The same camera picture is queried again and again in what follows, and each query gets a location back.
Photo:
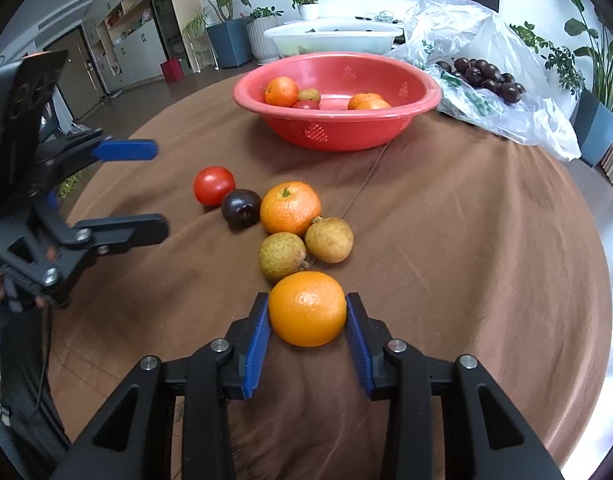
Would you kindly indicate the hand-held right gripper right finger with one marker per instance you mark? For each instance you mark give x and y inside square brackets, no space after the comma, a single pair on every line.
[359,345]

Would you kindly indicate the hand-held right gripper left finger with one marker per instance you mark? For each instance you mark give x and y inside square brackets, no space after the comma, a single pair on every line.
[256,345]

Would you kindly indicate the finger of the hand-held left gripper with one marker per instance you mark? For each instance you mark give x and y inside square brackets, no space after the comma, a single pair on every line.
[131,230]
[126,150]

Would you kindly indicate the large orange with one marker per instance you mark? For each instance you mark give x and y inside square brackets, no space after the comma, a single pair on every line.
[307,309]

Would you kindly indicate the red cherry tomato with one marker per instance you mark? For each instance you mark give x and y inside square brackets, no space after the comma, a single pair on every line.
[214,186]
[305,105]

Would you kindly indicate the dark purple cherry tomato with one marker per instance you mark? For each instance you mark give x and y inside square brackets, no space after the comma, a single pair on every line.
[241,208]

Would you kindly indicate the red plastic basin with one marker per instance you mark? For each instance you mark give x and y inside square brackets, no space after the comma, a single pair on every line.
[336,130]

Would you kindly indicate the pile of dark purple fruits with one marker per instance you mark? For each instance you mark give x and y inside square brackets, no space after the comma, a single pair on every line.
[486,75]

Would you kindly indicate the brown door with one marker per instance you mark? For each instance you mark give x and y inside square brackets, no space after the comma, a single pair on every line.
[74,60]

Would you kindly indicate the red box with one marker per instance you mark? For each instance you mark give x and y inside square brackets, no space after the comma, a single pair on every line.
[172,71]

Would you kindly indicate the brown longan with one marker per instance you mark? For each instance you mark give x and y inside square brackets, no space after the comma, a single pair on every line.
[281,256]
[310,95]
[329,240]

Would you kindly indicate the mandarin with green stem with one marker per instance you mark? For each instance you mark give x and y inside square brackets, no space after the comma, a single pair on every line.
[290,208]

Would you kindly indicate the tall plant in blue pot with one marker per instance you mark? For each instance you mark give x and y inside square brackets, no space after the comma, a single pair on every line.
[230,42]

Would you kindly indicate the small mandarin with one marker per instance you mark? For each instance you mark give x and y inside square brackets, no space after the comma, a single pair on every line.
[364,98]
[376,105]
[281,91]

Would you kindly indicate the plant in ribbed grey pot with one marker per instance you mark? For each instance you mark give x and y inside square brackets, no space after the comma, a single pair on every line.
[262,40]

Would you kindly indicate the small plant in white pot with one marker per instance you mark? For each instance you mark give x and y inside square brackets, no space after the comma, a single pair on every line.
[309,11]

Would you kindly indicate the white plastic basin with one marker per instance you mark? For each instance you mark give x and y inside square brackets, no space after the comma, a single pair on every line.
[336,40]

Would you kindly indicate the large clear plastic bag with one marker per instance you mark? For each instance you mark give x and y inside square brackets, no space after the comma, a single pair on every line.
[526,120]

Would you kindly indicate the large-leaf plant in blue pot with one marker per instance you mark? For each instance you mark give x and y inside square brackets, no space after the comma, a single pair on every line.
[593,125]

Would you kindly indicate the bushy green plant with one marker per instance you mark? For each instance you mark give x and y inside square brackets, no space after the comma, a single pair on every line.
[561,60]

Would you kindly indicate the white wall cabinets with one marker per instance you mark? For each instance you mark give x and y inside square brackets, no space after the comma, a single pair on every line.
[136,45]

